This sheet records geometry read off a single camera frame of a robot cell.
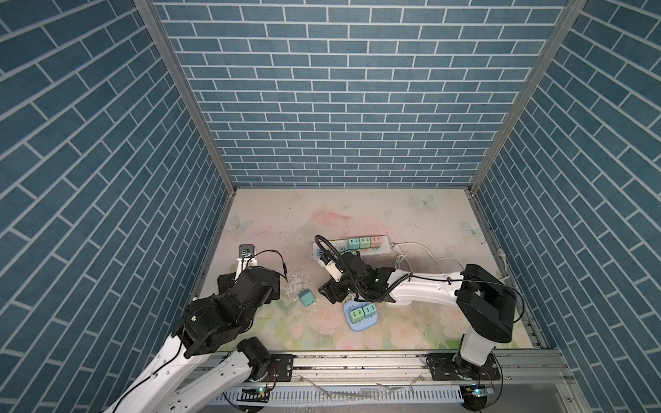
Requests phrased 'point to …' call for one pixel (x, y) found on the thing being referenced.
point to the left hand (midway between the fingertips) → (267, 276)
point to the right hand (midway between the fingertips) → (327, 284)
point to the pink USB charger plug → (375, 242)
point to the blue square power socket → (367, 323)
